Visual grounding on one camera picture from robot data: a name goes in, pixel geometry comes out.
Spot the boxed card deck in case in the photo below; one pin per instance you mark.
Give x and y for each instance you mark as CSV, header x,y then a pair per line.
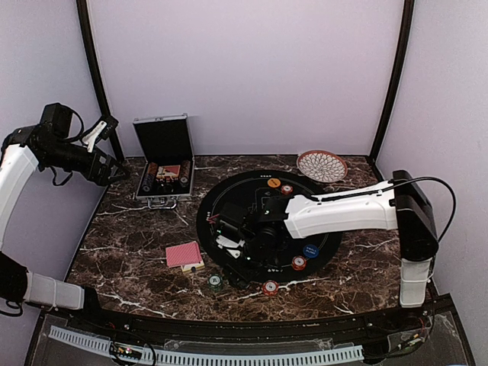
x,y
168,172

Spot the orange chip row in case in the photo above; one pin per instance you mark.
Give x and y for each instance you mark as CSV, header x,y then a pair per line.
x,y
152,170

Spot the aluminium poker chip case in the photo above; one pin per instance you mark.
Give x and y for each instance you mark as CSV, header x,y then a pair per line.
x,y
165,140

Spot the patterned ceramic plate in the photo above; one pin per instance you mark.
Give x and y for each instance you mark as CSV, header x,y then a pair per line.
x,y
322,166

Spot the purple chip row in case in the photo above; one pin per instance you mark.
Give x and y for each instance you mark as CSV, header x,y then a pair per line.
x,y
147,184

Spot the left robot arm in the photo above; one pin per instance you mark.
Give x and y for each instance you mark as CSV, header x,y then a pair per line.
x,y
48,145

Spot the red card deck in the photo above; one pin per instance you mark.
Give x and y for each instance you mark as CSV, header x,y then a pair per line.
x,y
183,254

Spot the green poker chip stack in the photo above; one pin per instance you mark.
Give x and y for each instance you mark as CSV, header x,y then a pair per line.
x,y
215,282

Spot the right black frame post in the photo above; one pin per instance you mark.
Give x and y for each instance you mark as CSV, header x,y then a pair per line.
x,y
394,83

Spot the black frame post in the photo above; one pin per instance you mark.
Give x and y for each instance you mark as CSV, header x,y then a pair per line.
x,y
91,56
394,83

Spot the left black frame post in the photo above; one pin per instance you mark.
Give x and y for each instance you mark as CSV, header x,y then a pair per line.
x,y
91,56

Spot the clear dealer button in case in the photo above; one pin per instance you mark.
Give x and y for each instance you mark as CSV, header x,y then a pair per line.
x,y
165,188

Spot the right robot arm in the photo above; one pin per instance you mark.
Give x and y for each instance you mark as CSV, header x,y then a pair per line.
x,y
398,204

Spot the yellow card box on table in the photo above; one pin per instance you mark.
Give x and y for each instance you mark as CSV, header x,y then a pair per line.
x,y
192,268

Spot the white slotted cable duct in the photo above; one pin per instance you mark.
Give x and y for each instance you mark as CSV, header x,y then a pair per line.
x,y
144,355

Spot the orange big blind button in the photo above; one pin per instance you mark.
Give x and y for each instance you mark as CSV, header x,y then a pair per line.
x,y
274,182

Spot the black round poker mat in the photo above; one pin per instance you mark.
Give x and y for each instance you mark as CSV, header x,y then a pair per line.
x,y
251,191

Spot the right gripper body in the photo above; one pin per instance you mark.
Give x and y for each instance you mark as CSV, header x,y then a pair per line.
x,y
258,257

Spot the red triangular all-in marker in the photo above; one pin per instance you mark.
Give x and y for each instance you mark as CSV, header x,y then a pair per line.
x,y
213,219

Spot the brown chip row in case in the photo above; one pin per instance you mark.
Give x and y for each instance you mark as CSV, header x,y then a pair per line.
x,y
184,175

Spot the blue small blind button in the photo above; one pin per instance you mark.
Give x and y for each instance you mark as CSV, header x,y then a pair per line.
x,y
310,251

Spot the red chips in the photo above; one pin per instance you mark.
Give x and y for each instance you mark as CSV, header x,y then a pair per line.
x,y
286,189
299,263

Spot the red-gold 5 chip stack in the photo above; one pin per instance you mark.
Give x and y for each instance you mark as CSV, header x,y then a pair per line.
x,y
270,288

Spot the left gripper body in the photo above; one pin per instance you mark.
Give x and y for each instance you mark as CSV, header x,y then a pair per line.
x,y
91,174

